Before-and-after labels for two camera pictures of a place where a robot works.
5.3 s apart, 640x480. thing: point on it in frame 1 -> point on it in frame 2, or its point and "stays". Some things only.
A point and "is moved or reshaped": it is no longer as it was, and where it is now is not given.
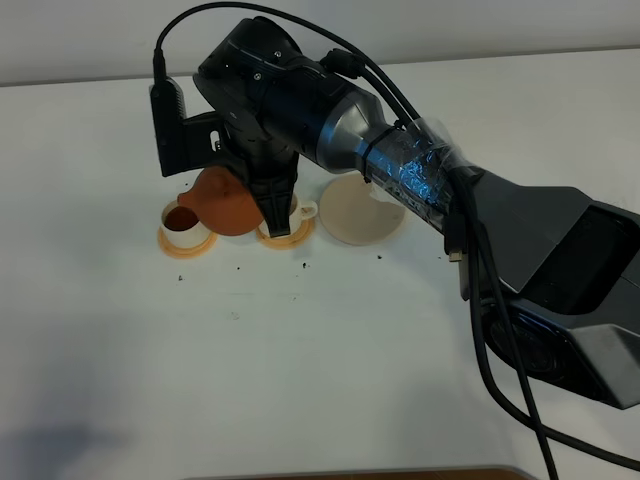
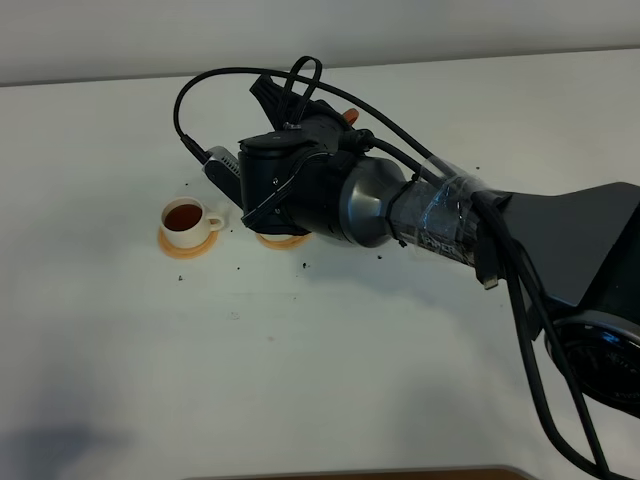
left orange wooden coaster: x=186 y=252 stays
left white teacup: x=182 y=226 stays
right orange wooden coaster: x=288 y=242 stays
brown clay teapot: x=222 y=202 is moved or reshaped
